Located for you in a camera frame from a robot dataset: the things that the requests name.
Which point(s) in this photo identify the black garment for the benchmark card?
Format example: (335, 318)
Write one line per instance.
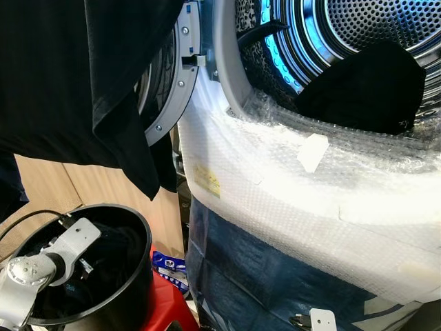
(365, 89)
(62, 76)

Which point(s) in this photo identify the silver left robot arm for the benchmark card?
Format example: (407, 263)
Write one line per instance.
(21, 283)

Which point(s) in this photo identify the dark clothes in bucket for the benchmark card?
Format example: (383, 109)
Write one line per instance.
(114, 265)

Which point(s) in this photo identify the front-loading washing machine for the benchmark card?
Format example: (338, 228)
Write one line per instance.
(275, 276)

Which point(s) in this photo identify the black round bucket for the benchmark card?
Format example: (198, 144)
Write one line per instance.
(134, 289)

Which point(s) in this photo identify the blue and white package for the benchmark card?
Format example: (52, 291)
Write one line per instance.
(171, 270)

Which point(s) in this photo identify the red plastic stool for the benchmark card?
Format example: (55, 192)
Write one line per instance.
(165, 303)

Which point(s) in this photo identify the yellow rectangular warning sticker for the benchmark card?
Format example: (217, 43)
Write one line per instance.
(207, 181)

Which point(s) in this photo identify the grey round washer door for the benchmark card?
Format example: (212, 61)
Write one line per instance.
(176, 83)

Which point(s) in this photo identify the white tape piece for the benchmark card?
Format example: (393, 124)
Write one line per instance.
(313, 153)

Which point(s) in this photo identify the clear bubble wrap sheet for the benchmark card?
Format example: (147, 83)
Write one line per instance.
(289, 200)

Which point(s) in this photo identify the black garment in drum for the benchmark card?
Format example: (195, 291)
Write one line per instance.
(365, 89)

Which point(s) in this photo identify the perforated steel washer drum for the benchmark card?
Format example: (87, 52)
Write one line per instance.
(372, 21)

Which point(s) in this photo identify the black drum paddle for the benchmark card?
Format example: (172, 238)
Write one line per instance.
(262, 34)

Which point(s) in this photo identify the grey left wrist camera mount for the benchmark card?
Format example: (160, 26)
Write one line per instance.
(76, 238)

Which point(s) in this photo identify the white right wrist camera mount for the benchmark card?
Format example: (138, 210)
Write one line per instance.
(323, 321)

